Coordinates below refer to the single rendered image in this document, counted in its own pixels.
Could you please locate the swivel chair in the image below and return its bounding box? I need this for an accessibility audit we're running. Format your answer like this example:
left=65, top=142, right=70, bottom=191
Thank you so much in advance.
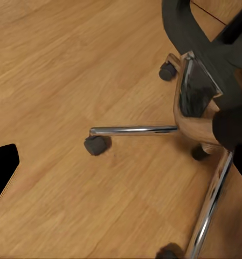
left=84, top=0, right=242, bottom=259

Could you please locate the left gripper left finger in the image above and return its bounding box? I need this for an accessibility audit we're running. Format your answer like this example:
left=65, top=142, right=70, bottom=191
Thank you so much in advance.
left=0, top=144, right=19, bottom=195

